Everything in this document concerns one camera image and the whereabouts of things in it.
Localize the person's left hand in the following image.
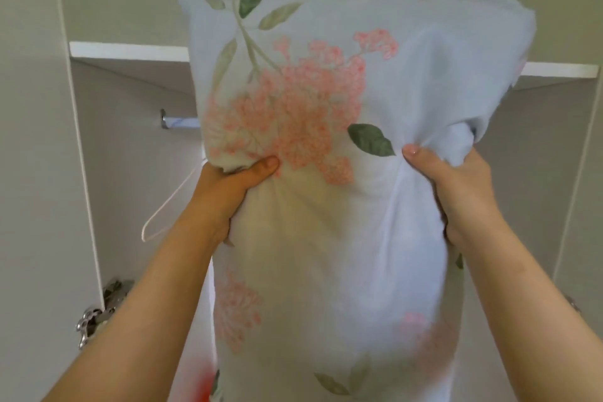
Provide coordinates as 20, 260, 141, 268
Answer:
188, 155, 280, 247

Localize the person's right hand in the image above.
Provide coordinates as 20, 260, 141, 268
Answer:
402, 144, 502, 253

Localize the floral white pillow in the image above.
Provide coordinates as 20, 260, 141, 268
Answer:
177, 0, 536, 402

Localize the person's left forearm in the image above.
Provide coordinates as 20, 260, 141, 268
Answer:
42, 201, 230, 402

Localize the person's right forearm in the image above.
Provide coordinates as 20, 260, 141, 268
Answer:
452, 215, 603, 402

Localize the white clothes hanger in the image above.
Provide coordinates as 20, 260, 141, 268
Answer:
141, 159, 209, 244

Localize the white wardrobe door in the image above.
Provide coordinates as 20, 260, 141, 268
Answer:
0, 0, 105, 402
549, 77, 603, 322

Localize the white wardrobe shelf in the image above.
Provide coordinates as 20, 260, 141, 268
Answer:
69, 41, 600, 79

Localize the chrome clothes rail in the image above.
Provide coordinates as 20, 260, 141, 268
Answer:
159, 109, 202, 131

